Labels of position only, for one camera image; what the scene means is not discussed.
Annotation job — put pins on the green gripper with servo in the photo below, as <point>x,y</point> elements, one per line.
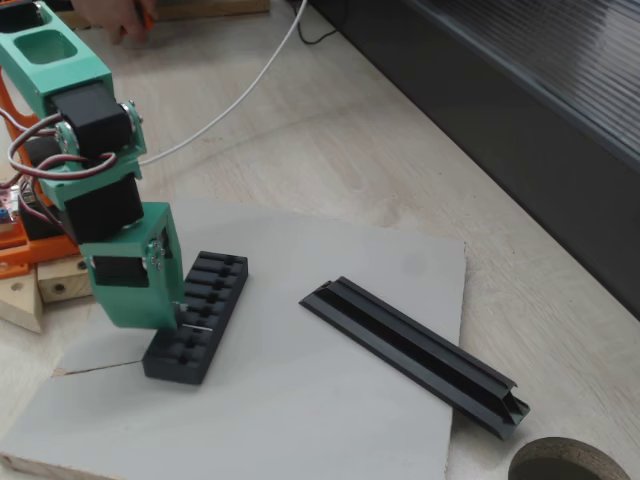
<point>131,300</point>

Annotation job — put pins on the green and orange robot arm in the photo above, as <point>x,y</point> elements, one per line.
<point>60,75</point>

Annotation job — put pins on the black ribbed rectangular block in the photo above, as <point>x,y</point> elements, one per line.
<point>200,345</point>

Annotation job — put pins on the person's hand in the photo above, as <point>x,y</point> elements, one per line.
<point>115,17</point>

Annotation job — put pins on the wooden base block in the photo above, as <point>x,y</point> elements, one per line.
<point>55,285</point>

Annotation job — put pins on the grey chipboard panel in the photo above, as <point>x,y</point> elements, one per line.
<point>300,400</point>

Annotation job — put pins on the black aluminium profile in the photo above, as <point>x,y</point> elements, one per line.
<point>415,350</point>

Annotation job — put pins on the wooden plank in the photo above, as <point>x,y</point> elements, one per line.
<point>215,9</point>

